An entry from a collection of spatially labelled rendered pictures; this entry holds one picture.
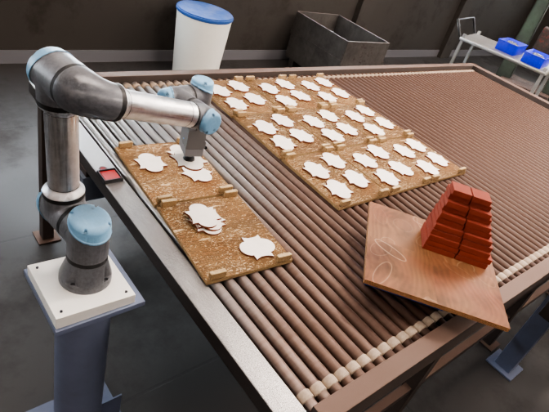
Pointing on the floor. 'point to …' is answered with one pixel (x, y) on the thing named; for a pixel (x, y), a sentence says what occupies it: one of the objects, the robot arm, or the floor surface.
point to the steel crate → (332, 42)
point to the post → (519, 345)
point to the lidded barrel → (199, 35)
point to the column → (83, 360)
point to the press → (532, 48)
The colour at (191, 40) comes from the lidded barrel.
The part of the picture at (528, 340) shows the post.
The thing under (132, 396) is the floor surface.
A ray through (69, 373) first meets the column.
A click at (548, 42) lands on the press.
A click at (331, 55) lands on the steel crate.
